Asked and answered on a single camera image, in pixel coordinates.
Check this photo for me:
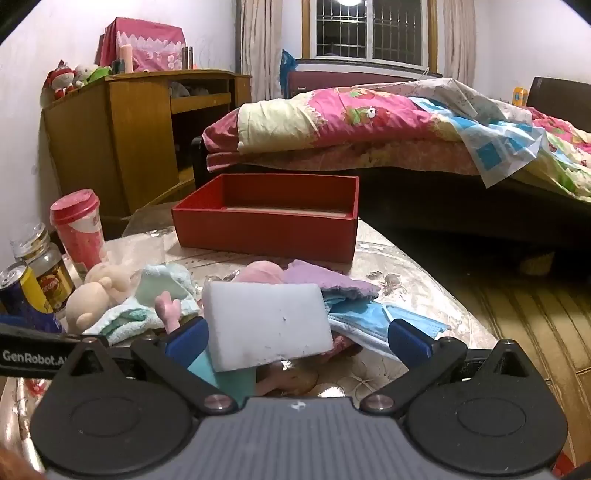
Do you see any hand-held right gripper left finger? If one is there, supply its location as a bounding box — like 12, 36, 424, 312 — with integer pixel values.
53, 318, 238, 414

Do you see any blue bag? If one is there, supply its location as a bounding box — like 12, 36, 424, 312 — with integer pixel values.
279, 48, 298, 100

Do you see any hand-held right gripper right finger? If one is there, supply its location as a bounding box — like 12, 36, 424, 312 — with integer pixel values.
360, 318, 548, 414

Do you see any pink floral quilt bed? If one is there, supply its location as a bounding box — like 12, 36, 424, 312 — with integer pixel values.
191, 58, 591, 259

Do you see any green and white towel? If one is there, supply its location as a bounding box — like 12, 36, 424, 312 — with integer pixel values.
83, 264, 204, 347

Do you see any blue face mask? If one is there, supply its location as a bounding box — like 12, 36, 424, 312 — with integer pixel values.
323, 295, 451, 358

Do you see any pink cartoon quilt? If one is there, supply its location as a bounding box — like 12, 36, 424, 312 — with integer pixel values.
203, 83, 591, 204

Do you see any blue and white patterned blanket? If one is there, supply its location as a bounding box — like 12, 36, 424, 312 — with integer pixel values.
388, 78, 552, 188

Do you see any red lidded cup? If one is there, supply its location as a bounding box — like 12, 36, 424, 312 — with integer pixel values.
50, 188, 108, 282

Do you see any red and white plush doll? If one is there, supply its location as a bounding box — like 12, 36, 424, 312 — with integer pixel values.
44, 60, 77, 100

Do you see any yellow and blue can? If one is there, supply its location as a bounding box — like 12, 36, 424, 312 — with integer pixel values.
0, 261, 63, 333

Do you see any red cardboard box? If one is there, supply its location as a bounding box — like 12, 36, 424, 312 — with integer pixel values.
171, 174, 360, 265

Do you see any grey cloth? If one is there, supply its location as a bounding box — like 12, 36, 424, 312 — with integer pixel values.
168, 80, 204, 97

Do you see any white plush toy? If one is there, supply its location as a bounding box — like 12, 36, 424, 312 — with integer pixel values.
74, 64, 99, 88

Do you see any barred window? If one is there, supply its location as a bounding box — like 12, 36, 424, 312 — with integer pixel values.
302, 0, 437, 72

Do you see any beige plush toy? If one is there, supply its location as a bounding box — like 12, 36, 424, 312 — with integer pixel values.
65, 264, 139, 334

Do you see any pink cloth covered box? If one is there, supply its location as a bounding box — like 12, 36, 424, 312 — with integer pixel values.
95, 17, 186, 72

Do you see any pink plush pig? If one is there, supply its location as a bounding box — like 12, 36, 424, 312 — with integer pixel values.
154, 261, 361, 398

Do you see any pink floral bed sheet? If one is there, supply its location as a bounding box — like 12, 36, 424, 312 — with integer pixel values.
205, 138, 485, 178

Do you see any purple fluffy cloth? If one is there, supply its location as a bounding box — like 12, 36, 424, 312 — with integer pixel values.
283, 259, 382, 298

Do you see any white sponge block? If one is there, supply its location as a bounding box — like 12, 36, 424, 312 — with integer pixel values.
202, 281, 334, 373

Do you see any beige curtain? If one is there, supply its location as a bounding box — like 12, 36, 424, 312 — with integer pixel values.
238, 0, 283, 100
443, 0, 476, 86

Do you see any wooden desk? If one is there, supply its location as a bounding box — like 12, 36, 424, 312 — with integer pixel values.
41, 69, 252, 217

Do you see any glass jar with label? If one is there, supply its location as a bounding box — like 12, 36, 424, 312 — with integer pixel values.
11, 224, 77, 315

